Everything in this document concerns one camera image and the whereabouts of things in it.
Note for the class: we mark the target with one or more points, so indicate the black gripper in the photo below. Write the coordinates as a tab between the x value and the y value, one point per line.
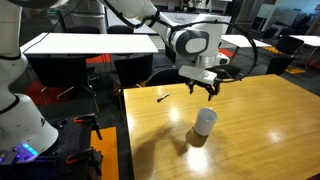
203	84

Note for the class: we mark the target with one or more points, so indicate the white ceramic mug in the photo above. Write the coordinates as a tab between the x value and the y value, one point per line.
205	121

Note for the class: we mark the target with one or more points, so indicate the white marker with black cap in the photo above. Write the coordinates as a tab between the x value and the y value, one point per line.
163	97

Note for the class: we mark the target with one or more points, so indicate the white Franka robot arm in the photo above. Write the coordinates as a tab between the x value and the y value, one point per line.
20	126

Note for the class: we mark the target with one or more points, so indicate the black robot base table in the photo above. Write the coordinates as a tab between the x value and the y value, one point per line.
71	140

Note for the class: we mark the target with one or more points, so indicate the black office chair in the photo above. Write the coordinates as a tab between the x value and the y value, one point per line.
278	65
120	29
165	77
83	29
60	71
289	45
228	70
133	71

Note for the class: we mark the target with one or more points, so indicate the white rectangular table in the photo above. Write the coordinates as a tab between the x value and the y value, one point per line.
308	40
90	43
246	41

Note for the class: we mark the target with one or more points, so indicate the long white counter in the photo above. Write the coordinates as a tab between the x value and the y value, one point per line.
181	16

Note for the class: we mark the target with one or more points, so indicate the white board panel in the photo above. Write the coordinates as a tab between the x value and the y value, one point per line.
283	15

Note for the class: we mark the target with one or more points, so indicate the grey metal cabinet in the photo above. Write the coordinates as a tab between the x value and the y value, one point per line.
88	16

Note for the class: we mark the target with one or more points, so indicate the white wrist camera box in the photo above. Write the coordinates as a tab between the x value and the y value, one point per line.
198	74

